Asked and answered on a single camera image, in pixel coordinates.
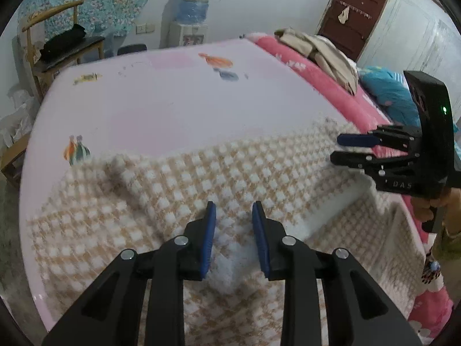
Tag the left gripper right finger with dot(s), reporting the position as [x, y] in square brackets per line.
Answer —
[358, 311]

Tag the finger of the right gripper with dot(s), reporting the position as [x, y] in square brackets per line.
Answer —
[363, 162]
[371, 139]

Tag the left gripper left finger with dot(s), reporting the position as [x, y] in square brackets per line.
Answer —
[108, 312]

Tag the beige white houndstooth coat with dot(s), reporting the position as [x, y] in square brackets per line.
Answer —
[103, 205]

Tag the beige clothes pile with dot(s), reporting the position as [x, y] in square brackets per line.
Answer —
[325, 55]

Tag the person's right hand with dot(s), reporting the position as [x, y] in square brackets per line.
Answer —
[449, 199]

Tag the pink floral blanket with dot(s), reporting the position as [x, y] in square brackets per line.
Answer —
[433, 306]

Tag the teal blue garment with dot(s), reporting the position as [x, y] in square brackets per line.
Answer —
[390, 91]

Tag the dark brown door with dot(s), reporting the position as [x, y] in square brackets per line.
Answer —
[349, 23]

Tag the small wooden stool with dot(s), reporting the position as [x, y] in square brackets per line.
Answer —
[12, 161]

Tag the lilac bed sheet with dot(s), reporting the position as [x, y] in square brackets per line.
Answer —
[155, 103]

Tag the white plastic bag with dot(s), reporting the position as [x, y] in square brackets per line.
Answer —
[21, 120]

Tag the white water dispenser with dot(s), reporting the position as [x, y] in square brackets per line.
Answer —
[181, 34]

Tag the wooden chair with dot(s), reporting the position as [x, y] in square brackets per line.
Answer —
[43, 73]

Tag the black garment on chair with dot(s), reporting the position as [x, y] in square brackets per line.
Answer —
[62, 43]

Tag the wall power socket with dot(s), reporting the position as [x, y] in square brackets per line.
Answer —
[145, 28]

